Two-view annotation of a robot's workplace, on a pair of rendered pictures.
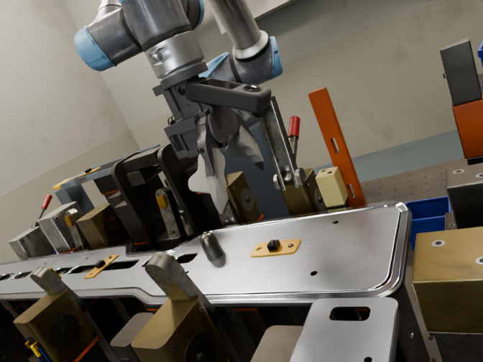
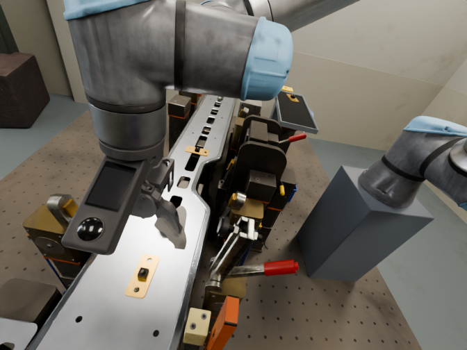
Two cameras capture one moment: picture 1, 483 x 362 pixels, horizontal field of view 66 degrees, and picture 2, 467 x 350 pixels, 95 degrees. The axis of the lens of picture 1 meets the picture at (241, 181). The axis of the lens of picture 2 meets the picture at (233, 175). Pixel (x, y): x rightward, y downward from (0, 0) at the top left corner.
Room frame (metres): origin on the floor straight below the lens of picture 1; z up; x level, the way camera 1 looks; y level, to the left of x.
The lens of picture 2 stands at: (0.54, -0.23, 1.46)
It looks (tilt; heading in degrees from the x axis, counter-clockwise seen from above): 39 degrees down; 52
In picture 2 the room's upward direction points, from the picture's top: 14 degrees clockwise
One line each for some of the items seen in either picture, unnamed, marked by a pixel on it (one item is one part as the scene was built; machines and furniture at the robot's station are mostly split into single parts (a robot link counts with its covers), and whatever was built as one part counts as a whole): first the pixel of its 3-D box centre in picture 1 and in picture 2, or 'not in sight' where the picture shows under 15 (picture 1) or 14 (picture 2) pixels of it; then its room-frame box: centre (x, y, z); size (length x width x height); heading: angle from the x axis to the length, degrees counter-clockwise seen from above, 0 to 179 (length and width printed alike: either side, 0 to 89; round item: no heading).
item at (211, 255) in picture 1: (211, 247); not in sight; (0.62, 0.10, 1.02); 0.03 x 0.03 x 0.07
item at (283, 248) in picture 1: (274, 246); (143, 273); (0.55, -0.01, 1.01); 0.08 x 0.04 x 0.01; 55
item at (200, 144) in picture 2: (113, 317); (198, 170); (0.86, 0.44, 0.84); 0.12 x 0.05 x 0.29; 145
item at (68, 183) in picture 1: (108, 167); (292, 107); (1.22, 0.38, 1.16); 0.37 x 0.14 x 0.02; 55
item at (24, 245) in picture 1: (54, 273); not in sight; (1.30, 0.76, 0.88); 0.12 x 0.07 x 0.36; 145
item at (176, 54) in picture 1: (175, 58); (128, 117); (0.56, 0.01, 1.33); 0.08 x 0.08 x 0.05
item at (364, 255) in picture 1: (95, 271); (196, 148); (0.82, 0.40, 1.00); 1.38 x 0.22 x 0.02; 55
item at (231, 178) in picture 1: (259, 245); (238, 248); (0.82, 0.02, 0.88); 0.11 x 0.07 x 0.37; 145
